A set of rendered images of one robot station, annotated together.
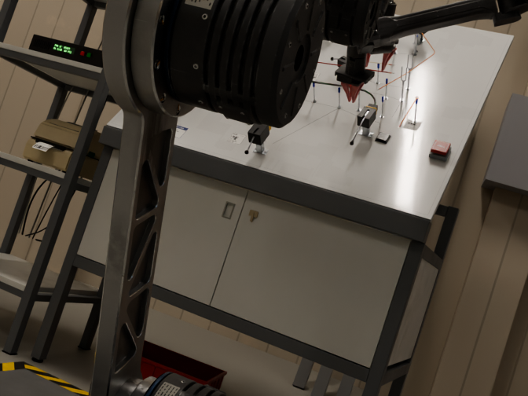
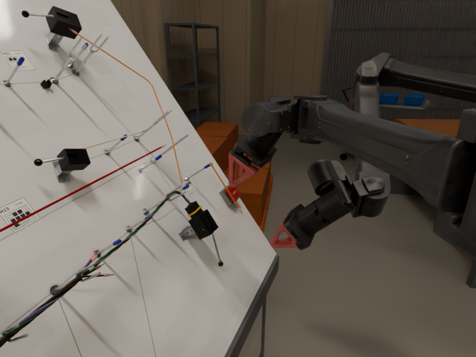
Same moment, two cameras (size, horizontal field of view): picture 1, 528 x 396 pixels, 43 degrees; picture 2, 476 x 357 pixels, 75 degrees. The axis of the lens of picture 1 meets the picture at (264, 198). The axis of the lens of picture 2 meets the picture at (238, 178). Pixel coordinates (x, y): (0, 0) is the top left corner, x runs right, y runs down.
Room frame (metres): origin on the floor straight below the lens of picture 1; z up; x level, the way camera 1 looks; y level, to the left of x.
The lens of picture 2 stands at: (2.08, 0.44, 1.56)
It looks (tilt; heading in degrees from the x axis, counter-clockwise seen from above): 23 degrees down; 271
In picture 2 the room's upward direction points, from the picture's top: straight up
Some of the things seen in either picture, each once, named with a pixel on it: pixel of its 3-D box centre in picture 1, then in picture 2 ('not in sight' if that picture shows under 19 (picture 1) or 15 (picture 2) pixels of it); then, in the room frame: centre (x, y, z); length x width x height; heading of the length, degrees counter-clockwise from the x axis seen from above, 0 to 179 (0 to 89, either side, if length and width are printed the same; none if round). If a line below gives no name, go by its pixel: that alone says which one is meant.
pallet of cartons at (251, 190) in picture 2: not in sight; (229, 173); (2.23, -2.44, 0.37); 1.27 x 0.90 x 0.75; 76
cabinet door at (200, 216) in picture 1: (159, 223); not in sight; (2.32, 0.31, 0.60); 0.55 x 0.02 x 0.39; 68
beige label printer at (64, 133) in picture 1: (73, 149); not in sight; (2.65, 0.76, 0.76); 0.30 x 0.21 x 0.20; 161
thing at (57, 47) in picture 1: (91, 65); not in sight; (2.66, 0.81, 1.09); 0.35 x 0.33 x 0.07; 68
